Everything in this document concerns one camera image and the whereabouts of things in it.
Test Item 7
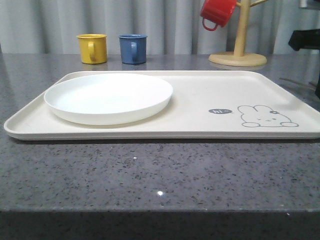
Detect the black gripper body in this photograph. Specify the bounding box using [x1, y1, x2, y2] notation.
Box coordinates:
[288, 29, 320, 99]

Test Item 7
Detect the white round plate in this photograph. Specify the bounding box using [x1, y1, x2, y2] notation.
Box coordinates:
[44, 73, 173, 125]

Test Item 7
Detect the wooden mug tree stand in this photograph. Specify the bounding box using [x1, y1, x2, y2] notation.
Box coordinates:
[208, 0, 267, 67]

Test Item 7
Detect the red enamel mug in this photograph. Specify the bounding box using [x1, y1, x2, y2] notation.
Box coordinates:
[200, 0, 237, 31]

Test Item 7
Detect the beige rabbit serving tray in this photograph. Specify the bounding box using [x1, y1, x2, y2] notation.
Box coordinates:
[4, 70, 320, 141]

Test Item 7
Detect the blue enamel mug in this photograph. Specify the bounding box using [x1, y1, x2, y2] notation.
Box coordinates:
[119, 34, 147, 65]

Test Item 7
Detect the yellow enamel mug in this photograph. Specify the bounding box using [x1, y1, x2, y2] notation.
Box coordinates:
[76, 33, 107, 65]

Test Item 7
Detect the grey pleated curtain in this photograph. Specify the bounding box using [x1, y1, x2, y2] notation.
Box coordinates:
[0, 0, 320, 55]

